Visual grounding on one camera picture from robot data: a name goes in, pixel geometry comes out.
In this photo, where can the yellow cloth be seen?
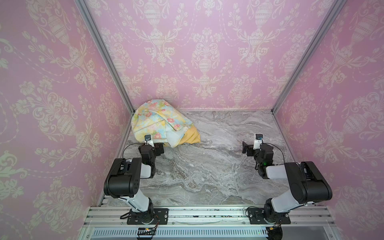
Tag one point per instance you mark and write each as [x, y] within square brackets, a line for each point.
[191, 136]

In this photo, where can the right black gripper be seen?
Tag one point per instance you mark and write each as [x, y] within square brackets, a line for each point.
[248, 148]

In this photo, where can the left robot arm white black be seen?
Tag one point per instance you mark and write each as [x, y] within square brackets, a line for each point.
[123, 183]

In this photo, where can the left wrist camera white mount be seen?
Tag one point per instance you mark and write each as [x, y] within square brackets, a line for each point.
[148, 140]

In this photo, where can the aluminium rail frame front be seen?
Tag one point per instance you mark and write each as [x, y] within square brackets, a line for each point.
[209, 223]

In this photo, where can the aluminium corner post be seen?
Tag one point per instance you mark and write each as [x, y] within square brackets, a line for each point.
[319, 35]
[101, 46]

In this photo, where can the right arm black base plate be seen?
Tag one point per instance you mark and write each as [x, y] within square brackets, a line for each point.
[258, 216]

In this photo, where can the left aluminium corner post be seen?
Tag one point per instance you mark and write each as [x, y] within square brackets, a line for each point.
[101, 46]

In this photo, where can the right aluminium corner post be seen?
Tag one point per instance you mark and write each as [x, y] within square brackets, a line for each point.
[319, 35]

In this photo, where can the floral patterned cloth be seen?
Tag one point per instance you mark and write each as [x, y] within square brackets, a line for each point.
[159, 119]

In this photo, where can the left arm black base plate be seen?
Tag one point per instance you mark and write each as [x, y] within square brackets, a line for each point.
[157, 216]

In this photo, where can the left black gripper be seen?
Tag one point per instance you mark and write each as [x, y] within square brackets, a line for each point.
[157, 152]

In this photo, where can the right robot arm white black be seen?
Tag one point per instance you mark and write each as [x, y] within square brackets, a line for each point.
[306, 185]

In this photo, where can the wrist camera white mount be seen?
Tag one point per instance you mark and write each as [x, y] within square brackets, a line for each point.
[258, 141]
[148, 140]

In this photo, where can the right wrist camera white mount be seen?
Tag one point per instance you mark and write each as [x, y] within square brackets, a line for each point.
[258, 141]

